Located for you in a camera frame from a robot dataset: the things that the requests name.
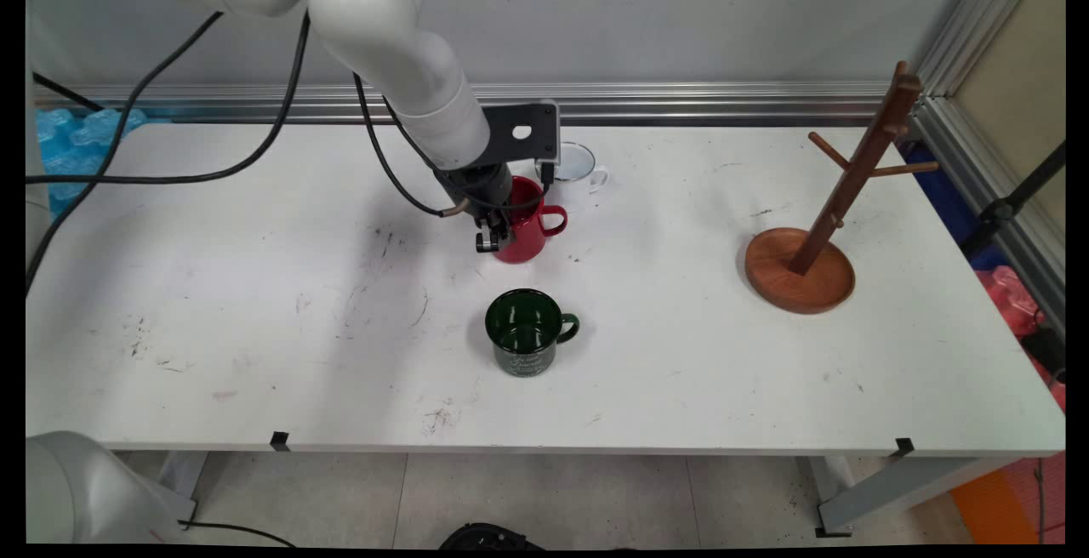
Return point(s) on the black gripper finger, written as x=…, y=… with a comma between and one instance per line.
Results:
x=487, y=239

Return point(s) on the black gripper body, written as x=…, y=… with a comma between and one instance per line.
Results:
x=485, y=188

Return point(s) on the red speckled enamel mug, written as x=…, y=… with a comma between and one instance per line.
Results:
x=527, y=230

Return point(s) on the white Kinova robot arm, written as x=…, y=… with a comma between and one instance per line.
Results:
x=400, y=39

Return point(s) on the white enamel mug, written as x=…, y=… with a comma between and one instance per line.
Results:
x=587, y=175

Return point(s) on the dark green enamel mug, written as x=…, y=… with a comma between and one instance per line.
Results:
x=523, y=337

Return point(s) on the black tape piece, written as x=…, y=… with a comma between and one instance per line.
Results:
x=280, y=441
x=904, y=447

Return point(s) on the black round floor object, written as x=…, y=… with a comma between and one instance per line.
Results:
x=489, y=537

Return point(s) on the wooden mug tree stand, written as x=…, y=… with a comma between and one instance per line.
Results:
x=800, y=277

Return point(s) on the grey table leg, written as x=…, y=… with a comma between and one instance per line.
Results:
x=180, y=477
x=893, y=490

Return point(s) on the blue bubble wrap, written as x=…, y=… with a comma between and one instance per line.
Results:
x=76, y=145

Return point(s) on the blue box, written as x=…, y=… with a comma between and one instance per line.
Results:
x=944, y=201

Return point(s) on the pink red bag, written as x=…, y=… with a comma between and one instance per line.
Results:
x=1012, y=298

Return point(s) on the black tripod pole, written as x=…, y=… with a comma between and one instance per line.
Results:
x=1017, y=196

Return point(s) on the orange floor item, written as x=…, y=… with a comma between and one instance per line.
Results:
x=991, y=507

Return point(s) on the aluminium back rail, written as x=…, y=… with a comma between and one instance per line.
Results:
x=681, y=103

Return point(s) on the aluminium frame post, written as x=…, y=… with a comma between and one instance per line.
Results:
x=961, y=48

